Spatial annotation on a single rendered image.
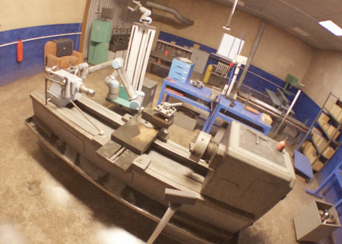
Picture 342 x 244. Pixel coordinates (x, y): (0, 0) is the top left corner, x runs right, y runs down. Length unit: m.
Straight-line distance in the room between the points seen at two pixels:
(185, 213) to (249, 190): 0.67
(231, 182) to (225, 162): 0.19
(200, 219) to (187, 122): 2.23
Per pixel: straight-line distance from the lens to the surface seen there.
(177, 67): 3.31
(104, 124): 2.00
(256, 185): 1.31
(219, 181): 1.29
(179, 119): 3.52
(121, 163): 1.40
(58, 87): 2.10
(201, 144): 1.32
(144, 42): 2.58
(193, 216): 1.72
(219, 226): 1.78
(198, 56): 8.00
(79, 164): 2.00
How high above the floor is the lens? 1.94
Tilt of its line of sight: 30 degrees down
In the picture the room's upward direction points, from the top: 18 degrees clockwise
